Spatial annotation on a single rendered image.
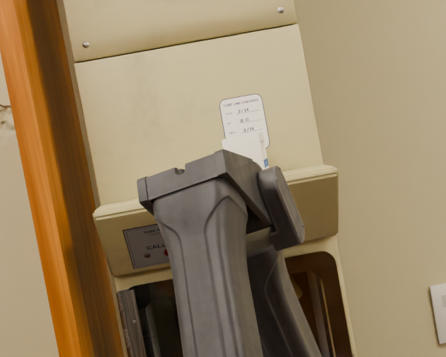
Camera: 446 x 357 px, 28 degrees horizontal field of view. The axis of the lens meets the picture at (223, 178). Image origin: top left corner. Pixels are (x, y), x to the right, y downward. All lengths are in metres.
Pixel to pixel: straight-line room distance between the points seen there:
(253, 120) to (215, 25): 0.14
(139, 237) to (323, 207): 0.25
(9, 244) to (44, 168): 0.56
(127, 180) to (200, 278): 0.62
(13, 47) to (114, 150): 0.20
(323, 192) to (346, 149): 0.54
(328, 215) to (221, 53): 0.27
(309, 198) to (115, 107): 0.30
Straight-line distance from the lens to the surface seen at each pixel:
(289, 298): 0.79
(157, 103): 1.25
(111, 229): 1.16
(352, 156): 1.71
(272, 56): 1.26
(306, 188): 1.16
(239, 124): 1.25
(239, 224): 0.68
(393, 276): 1.75
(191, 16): 1.26
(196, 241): 0.66
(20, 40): 1.18
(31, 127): 1.17
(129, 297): 1.26
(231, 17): 1.26
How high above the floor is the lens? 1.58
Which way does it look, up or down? 3 degrees down
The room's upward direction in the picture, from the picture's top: 10 degrees counter-clockwise
